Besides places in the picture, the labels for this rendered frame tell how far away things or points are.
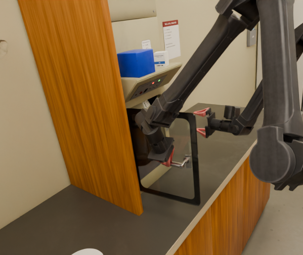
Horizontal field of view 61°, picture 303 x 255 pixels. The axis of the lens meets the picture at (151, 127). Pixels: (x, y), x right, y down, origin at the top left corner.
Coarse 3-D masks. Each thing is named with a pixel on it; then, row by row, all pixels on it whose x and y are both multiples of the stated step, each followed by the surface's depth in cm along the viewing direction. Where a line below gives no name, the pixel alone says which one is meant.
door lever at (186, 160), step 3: (183, 159) 97; (186, 159) 96; (165, 162) 96; (171, 162) 95; (174, 162) 95; (177, 162) 94; (183, 162) 94; (186, 162) 97; (171, 165) 95; (174, 165) 94; (177, 165) 94; (180, 165) 93; (183, 165) 93
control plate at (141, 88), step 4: (164, 76) 110; (152, 80) 103; (156, 80) 106; (160, 80) 110; (144, 84) 100; (148, 84) 103; (152, 84) 107; (156, 84) 111; (140, 88) 100; (144, 88) 103; (148, 88) 107; (152, 88) 111; (136, 92) 100; (140, 92) 104; (132, 96) 101; (136, 96) 105
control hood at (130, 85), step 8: (176, 64) 111; (160, 72) 102; (168, 72) 109; (176, 72) 117; (128, 80) 94; (136, 80) 92; (144, 80) 96; (168, 80) 120; (128, 88) 96; (136, 88) 97; (128, 96) 98
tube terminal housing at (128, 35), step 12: (120, 24) 97; (132, 24) 102; (144, 24) 108; (156, 24) 114; (120, 36) 98; (132, 36) 103; (144, 36) 109; (156, 36) 115; (120, 48) 99; (132, 48) 104; (156, 48) 116; (144, 96) 115
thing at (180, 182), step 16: (128, 112) 102; (160, 128) 97; (176, 128) 94; (192, 128) 90; (144, 144) 105; (176, 144) 96; (192, 144) 93; (144, 160) 108; (176, 160) 100; (192, 160) 96; (144, 176) 112; (160, 176) 107; (176, 176) 103; (192, 176) 98; (160, 192) 111; (176, 192) 106; (192, 192) 102
